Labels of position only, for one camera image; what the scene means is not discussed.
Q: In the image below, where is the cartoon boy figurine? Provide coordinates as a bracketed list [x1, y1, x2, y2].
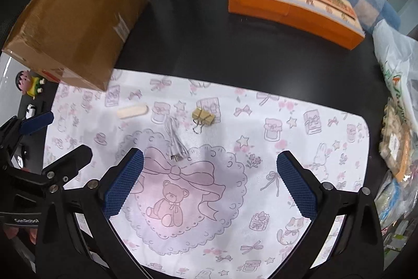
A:
[15, 70, 46, 100]

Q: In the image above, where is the pink patterned table mat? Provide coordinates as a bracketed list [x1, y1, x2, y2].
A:
[44, 70, 369, 278]

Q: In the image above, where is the white plastic bag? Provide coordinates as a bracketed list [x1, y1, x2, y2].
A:
[372, 20, 417, 132]

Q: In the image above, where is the orange tissue box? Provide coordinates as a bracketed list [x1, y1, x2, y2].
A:
[228, 0, 365, 50]

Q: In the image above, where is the person's left hand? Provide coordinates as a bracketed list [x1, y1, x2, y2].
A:
[4, 224, 38, 245]

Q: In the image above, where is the brown cardboard box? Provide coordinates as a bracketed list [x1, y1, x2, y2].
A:
[2, 0, 148, 91]

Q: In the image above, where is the white usb cable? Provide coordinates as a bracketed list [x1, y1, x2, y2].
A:
[162, 115, 191, 163]

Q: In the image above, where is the gold binder clip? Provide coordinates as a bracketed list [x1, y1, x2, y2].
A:
[192, 108, 215, 134]

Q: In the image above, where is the small white toy car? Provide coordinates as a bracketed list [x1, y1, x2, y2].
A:
[26, 104, 36, 119]

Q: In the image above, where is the snack packet pile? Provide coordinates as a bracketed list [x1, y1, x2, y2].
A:
[375, 98, 417, 267]

